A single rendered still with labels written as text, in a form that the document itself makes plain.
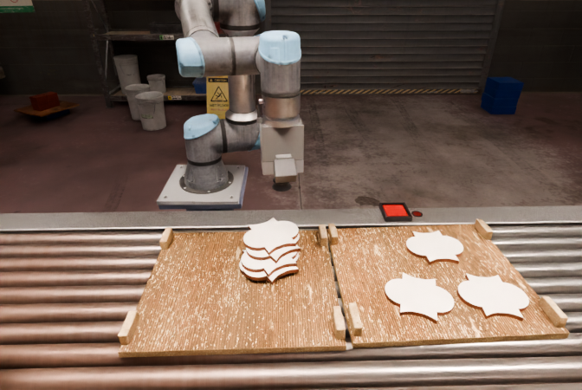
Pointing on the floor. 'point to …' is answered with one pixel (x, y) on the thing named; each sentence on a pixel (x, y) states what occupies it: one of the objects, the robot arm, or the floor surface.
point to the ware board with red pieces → (47, 107)
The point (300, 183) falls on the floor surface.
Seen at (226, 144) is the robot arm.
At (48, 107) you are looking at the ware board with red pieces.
